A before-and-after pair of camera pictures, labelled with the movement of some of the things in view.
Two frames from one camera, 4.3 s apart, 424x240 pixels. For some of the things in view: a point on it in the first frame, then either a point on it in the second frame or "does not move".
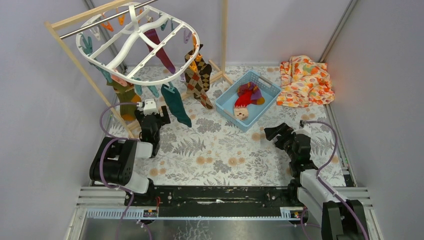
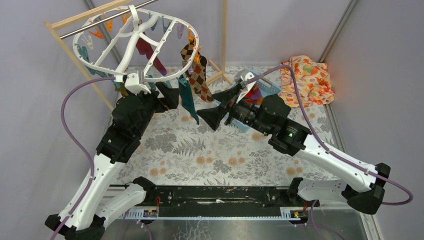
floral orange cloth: [304, 83] does not move
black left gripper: [154, 117] -> [157, 100]
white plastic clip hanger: [137, 44] does not move
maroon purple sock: [162, 54] -> [144, 47]
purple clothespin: [187, 34] -> [180, 30]
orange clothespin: [108, 26] -> [97, 33]
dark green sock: [176, 105] -> [186, 96]
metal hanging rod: [106, 20] does not move
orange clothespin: [121, 19] -> [109, 25]
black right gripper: [281, 129] -> [213, 116]
